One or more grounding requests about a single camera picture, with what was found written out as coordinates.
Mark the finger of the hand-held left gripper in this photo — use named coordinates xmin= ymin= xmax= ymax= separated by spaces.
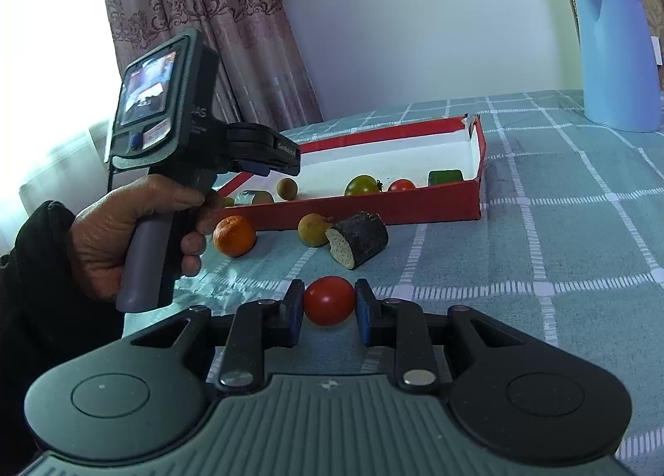
xmin=241 ymin=140 xmax=302 ymax=179

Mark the red shallow cardboard box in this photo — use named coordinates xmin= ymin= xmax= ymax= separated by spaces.
xmin=215 ymin=113 xmax=487 ymax=232

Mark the light blue kettle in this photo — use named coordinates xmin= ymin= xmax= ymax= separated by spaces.
xmin=571 ymin=0 xmax=664 ymax=133

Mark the person's left hand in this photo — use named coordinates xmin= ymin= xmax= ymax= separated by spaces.
xmin=67 ymin=176 xmax=226 ymax=303

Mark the orange mandarin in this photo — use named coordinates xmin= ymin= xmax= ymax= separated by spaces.
xmin=213 ymin=215 xmax=257 ymax=258

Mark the person's left forearm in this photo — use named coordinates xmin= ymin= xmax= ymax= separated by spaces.
xmin=0 ymin=200 xmax=128 ymax=461

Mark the white sheer curtain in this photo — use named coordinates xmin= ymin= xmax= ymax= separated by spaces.
xmin=0 ymin=0 xmax=136 ymax=249

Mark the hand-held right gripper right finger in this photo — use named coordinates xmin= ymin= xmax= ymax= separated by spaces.
xmin=354 ymin=279 xmax=537 ymax=394

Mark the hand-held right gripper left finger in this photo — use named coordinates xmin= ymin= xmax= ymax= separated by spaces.
xmin=124 ymin=279 xmax=306 ymax=394

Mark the short dark sugarcane piece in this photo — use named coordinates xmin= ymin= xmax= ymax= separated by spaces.
xmin=325 ymin=212 xmax=389 ymax=269

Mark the teal checked bedsheet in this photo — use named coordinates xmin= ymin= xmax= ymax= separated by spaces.
xmin=171 ymin=88 xmax=664 ymax=461

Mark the long dark sugarcane piece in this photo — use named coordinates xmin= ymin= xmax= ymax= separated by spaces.
xmin=234 ymin=190 xmax=275 ymax=207

